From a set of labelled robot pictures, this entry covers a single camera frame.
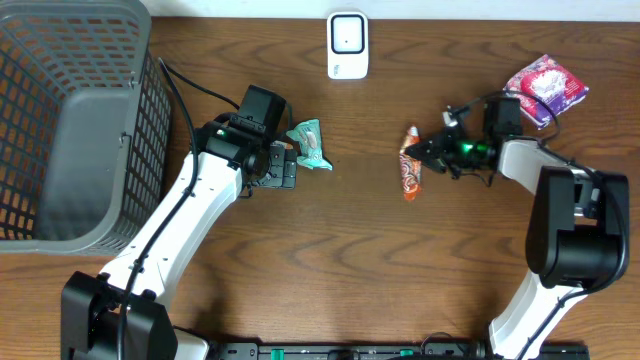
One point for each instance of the white barcode scanner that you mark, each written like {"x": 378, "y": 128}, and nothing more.
{"x": 347, "y": 45}

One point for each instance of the purple snack bag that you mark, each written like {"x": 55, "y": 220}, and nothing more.
{"x": 553, "y": 84}

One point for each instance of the red-brown snack bar wrapper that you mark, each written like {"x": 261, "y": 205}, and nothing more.
{"x": 410, "y": 168}

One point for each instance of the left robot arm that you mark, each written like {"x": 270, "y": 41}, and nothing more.
{"x": 123, "y": 312}

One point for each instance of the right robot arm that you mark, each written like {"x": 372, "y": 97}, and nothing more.
{"x": 577, "y": 241}

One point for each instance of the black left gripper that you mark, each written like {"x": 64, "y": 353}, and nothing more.
{"x": 282, "y": 170}

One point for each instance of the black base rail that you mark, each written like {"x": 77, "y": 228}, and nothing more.
{"x": 432, "y": 350}

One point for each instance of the grey plastic mesh basket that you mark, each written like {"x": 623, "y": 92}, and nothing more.
{"x": 85, "y": 122}

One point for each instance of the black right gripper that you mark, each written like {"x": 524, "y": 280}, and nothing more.
{"x": 437, "y": 149}

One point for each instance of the green wet wipes pack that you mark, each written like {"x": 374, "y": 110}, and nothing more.
{"x": 308, "y": 136}

